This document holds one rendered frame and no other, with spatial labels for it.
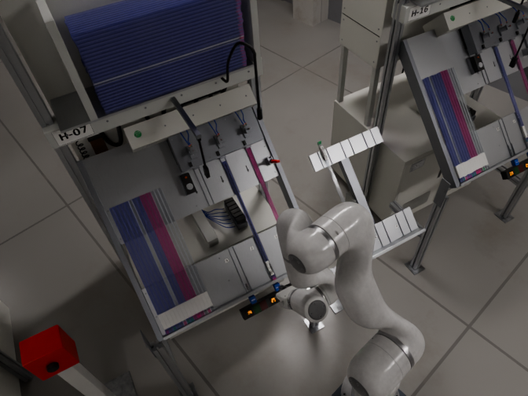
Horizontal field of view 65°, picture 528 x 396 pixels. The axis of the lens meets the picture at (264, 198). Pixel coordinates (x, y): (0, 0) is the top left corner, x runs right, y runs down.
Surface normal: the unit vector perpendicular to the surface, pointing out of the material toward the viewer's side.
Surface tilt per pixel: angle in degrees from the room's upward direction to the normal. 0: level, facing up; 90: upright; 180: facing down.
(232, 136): 44
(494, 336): 0
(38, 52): 90
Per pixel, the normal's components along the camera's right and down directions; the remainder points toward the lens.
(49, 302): -0.06, -0.65
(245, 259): 0.29, -0.02
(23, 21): 0.47, 0.65
